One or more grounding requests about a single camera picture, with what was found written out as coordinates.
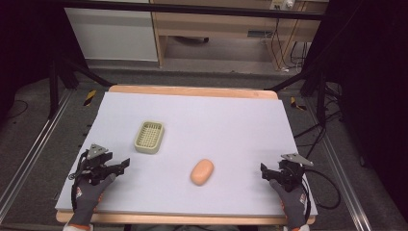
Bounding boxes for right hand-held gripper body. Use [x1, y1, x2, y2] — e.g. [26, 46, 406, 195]
[277, 152, 315, 193]

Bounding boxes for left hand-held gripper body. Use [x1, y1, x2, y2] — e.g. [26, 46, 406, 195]
[77, 143, 115, 186]

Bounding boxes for person's right hand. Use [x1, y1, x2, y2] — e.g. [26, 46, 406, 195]
[268, 178, 311, 231]

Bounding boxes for person's left hand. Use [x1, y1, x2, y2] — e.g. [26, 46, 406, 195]
[67, 172, 117, 227]

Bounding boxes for pale green soap dish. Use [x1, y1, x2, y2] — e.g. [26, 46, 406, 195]
[133, 120, 166, 155]

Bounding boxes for orange soap bar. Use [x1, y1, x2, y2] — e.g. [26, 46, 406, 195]
[190, 158, 216, 187]

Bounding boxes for yellow black tape marker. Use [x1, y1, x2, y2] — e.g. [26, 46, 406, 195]
[290, 96, 308, 112]
[83, 89, 97, 107]

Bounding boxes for white foam board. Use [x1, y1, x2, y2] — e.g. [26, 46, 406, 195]
[55, 91, 319, 218]

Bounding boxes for wooden table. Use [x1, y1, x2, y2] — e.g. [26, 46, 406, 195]
[55, 84, 317, 226]

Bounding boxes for dark curtain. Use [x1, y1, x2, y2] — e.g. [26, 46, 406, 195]
[0, 0, 88, 123]
[304, 0, 408, 222]

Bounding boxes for white cabinet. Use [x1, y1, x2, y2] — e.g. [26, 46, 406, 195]
[64, 6, 159, 63]

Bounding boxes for wooden desk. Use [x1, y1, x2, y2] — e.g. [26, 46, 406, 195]
[149, 0, 329, 70]

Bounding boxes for white power strip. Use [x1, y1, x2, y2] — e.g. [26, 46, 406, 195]
[269, 0, 295, 11]

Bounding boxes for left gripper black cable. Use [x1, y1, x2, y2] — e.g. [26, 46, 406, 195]
[67, 149, 90, 211]

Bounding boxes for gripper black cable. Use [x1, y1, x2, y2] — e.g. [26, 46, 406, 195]
[300, 167, 342, 223]
[67, 149, 90, 211]

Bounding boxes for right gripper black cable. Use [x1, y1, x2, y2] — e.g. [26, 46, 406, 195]
[300, 167, 342, 223]

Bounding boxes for bundle of black floor cables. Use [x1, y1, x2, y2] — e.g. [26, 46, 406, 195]
[293, 81, 345, 160]

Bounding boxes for metal floor rail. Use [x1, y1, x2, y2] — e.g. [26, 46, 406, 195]
[0, 89, 74, 223]
[302, 95, 377, 231]

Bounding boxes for black frame strut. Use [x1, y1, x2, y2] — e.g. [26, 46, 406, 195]
[47, 56, 115, 120]
[264, 62, 329, 124]

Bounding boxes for cables under wooden desk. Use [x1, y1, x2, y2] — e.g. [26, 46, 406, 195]
[268, 17, 311, 73]

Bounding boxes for black horizontal frame bar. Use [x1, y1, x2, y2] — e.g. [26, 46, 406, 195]
[47, 0, 325, 21]

